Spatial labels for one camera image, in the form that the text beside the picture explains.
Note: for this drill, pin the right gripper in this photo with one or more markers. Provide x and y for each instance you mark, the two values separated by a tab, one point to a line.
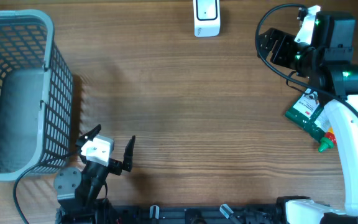
283	40

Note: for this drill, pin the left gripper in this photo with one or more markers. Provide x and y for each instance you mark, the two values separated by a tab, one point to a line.
116	167

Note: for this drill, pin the green 3M gloves package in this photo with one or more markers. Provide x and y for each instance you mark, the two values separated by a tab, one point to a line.
307	113

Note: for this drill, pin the red sauce bottle green cap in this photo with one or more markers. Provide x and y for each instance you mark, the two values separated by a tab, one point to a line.
328	141

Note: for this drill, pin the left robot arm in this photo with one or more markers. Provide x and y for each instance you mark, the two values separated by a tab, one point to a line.
78	190

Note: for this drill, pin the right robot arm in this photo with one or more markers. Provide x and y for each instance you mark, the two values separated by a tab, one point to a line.
322	52

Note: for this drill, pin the white barcode scanner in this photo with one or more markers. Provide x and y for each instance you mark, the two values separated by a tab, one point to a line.
207	18

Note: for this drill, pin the grey plastic mesh basket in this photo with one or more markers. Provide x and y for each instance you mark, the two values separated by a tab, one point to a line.
36	96

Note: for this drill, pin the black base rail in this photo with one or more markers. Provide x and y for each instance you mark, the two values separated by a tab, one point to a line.
258	213

